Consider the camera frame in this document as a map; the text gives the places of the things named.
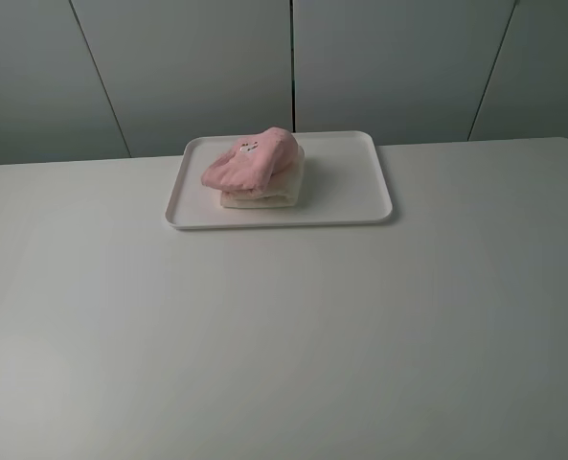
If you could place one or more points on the white rectangular plastic tray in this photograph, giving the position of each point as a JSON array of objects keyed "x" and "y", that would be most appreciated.
[{"x": 343, "y": 184}]

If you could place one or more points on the pink towel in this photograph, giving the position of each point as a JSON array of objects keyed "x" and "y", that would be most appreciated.
[{"x": 250, "y": 163}]

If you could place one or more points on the cream white towel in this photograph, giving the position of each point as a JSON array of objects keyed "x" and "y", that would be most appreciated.
[{"x": 281, "y": 191}]

